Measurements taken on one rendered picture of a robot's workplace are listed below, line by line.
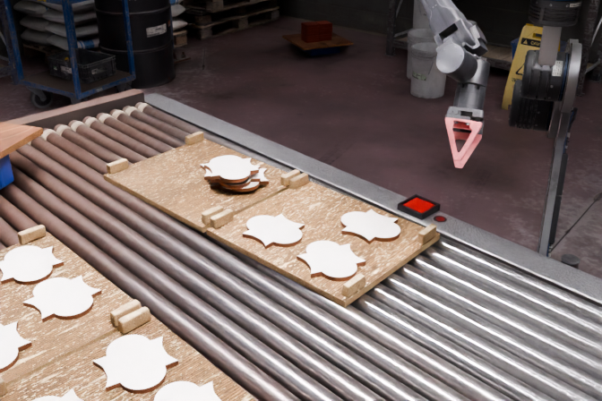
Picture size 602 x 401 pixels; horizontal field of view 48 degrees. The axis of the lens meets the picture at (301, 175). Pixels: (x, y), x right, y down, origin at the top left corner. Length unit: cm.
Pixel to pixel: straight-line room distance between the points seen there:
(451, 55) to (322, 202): 56
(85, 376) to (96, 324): 14
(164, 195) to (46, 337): 56
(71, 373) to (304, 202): 72
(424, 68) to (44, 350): 428
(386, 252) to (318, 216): 22
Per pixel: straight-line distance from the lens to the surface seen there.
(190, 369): 120
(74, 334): 131
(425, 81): 525
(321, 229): 156
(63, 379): 123
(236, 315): 134
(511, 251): 160
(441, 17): 141
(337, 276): 138
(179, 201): 170
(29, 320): 137
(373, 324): 131
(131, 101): 244
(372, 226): 156
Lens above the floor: 173
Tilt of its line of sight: 26 degrees down
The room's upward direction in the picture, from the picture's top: straight up
